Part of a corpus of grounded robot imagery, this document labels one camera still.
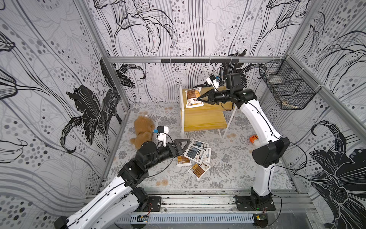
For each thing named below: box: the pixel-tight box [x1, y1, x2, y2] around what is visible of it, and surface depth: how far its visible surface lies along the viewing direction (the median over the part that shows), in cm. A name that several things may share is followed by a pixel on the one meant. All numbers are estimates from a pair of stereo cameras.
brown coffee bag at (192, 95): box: [184, 87, 204, 109], surface depth 75 cm
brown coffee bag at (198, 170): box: [187, 161, 212, 181], surface depth 84 cm
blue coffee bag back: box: [191, 139, 210, 148], surface depth 97 cm
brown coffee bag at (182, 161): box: [176, 155, 192, 167], surface depth 88 cm
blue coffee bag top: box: [183, 144, 207, 164], surface depth 90 cm
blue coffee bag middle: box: [203, 147, 212, 164], surface depth 90 cm
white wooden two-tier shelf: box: [179, 85, 238, 140], surface depth 75 cm
